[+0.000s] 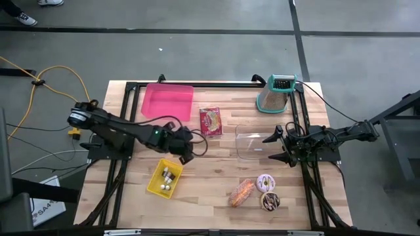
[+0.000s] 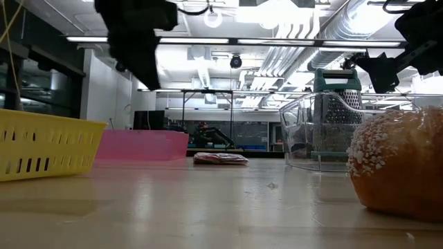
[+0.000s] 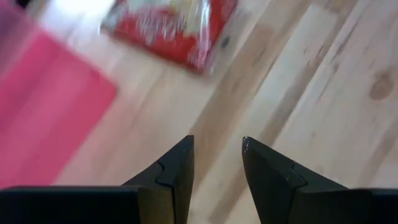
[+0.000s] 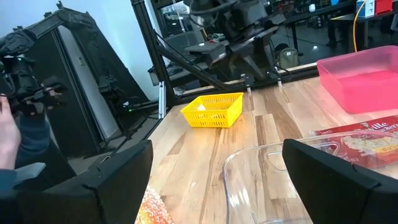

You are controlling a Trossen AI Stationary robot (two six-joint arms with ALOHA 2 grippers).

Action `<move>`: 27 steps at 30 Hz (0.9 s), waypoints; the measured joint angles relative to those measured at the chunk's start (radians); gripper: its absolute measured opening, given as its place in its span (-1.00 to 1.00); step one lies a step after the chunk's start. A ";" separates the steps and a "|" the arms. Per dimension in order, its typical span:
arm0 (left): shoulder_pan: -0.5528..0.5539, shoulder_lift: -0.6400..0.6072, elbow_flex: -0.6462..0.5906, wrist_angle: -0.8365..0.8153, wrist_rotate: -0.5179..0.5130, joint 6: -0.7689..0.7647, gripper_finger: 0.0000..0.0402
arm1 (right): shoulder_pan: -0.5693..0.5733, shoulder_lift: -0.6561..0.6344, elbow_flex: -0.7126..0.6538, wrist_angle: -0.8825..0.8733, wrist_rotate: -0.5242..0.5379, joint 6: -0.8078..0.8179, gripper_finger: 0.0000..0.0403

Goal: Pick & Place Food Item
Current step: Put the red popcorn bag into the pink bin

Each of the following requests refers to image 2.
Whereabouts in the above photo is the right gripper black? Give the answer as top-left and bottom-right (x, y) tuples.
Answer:
(352, 0), (443, 94)

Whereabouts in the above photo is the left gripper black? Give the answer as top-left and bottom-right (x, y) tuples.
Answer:
(93, 0), (179, 91)

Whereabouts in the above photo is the orange sprinkled bread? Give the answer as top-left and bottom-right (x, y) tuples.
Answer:
(345, 105), (443, 222)

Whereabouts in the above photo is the red snack packet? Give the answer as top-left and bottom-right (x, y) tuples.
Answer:
(192, 152), (249, 166)

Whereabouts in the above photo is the black monitor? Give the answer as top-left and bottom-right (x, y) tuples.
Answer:
(133, 110), (165, 131)

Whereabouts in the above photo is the long ceiling light bar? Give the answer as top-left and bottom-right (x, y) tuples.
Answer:
(65, 35), (406, 48)

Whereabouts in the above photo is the pink plastic tray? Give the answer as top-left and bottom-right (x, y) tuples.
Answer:
(95, 129), (190, 161)

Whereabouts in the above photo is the round ceiling lamp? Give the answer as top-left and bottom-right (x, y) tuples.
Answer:
(203, 8), (224, 29)

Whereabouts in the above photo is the background robot station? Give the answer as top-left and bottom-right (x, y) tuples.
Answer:
(188, 120), (237, 149)

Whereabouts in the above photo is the clear plastic container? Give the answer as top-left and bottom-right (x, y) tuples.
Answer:
(278, 91), (386, 173)

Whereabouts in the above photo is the yellow plastic basket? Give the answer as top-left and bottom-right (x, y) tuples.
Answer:
(0, 109), (108, 183)

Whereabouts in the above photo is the metal box grater teal handle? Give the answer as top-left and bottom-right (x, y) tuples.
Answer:
(309, 68), (364, 162)

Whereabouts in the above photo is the silver ventilation duct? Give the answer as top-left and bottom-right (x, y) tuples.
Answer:
(307, 0), (397, 70)

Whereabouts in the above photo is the right gripper cable loop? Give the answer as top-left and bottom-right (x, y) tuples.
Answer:
(381, 0), (401, 15)

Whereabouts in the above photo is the gripper cable loop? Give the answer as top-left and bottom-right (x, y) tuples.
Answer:
(381, 0), (401, 15)
(177, 3), (213, 17)

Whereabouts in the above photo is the black frame stand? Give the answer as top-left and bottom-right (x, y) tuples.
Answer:
(179, 89), (235, 139)

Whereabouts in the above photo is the left gripper cable loop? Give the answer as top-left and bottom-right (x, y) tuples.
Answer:
(177, 3), (213, 17)

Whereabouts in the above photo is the yellow hanging cable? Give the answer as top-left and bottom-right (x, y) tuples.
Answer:
(0, 0), (24, 102)

